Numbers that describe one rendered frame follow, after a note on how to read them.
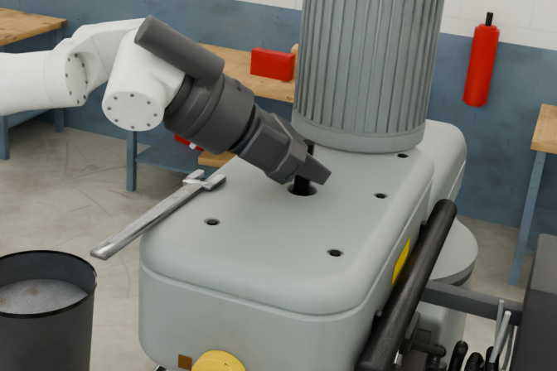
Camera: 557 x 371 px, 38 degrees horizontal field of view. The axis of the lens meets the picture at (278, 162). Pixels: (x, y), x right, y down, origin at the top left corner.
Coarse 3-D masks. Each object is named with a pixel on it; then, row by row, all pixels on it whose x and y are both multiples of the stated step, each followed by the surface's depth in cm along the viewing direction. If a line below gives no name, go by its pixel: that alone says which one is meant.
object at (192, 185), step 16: (192, 176) 100; (224, 176) 101; (176, 192) 95; (192, 192) 96; (160, 208) 91; (176, 208) 92; (128, 224) 87; (144, 224) 87; (112, 240) 83; (128, 240) 84; (96, 256) 81
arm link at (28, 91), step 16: (0, 64) 89; (16, 64) 89; (32, 64) 89; (0, 80) 89; (16, 80) 89; (32, 80) 88; (0, 96) 89; (16, 96) 89; (32, 96) 89; (0, 112) 91; (16, 112) 92
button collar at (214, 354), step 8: (208, 352) 86; (216, 352) 85; (224, 352) 85; (200, 360) 84; (208, 360) 84; (216, 360) 84; (224, 360) 84; (232, 360) 84; (192, 368) 85; (200, 368) 85; (208, 368) 84; (216, 368) 84; (224, 368) 83; (232, 368) 83; (240, 368) 84
